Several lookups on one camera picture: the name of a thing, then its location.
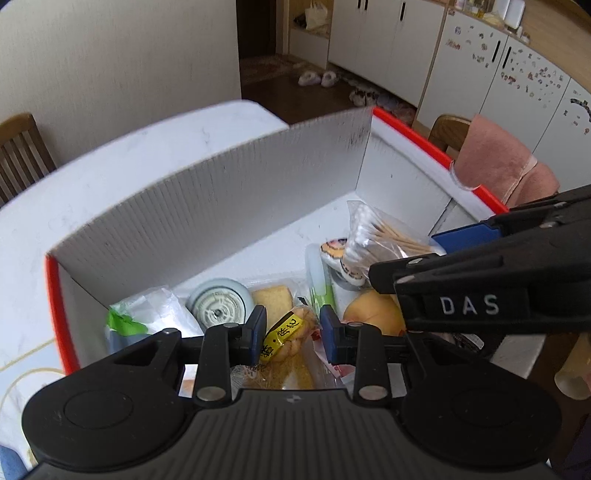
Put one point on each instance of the round tiger face packet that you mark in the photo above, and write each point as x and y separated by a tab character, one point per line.
341	261

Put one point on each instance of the dark door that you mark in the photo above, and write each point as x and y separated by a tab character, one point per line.
258	27

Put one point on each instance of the white canister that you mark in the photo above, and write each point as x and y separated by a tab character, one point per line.
515	11

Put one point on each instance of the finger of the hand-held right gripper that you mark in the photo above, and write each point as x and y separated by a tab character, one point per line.
406	267
466	237

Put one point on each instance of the white tote bag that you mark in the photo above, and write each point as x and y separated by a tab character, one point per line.
317	16

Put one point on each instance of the person's right hand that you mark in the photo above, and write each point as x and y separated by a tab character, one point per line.
575	369

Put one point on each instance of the yellow chicken toy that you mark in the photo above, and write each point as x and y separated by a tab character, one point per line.
374	314

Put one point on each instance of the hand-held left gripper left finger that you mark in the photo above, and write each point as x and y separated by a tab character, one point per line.
258	334

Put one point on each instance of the yellow label snack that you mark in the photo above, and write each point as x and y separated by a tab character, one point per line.
286	334

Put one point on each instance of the white slipper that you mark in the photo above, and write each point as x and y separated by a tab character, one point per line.
329	79
309	78

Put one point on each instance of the pair of patterned shoes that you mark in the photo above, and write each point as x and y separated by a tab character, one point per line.
364	97

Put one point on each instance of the slatted wooden chair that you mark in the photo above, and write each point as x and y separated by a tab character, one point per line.
23	152

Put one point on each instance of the white green tube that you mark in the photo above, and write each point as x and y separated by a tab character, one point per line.
318	281

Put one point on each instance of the bag of swabs and toothpicks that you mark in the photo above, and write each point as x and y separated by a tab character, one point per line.
383	235

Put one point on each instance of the white green plastic bag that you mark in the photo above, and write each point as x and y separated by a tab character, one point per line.
147	314

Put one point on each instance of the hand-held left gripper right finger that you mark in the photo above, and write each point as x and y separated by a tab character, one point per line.
328	334

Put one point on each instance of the red cardboard box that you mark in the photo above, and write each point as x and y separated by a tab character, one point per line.
207	198

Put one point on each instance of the yellow sponge cake packet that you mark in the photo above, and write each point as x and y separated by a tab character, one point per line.
272	304

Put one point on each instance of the white cabinet with stickers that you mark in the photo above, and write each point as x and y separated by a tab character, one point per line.
508	78

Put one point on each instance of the patterned rug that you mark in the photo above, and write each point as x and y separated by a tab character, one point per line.
265	68

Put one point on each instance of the grey round wheel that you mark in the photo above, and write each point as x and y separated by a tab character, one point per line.
219	304

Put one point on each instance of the white base cabinet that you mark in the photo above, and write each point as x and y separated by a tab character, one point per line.
383	37

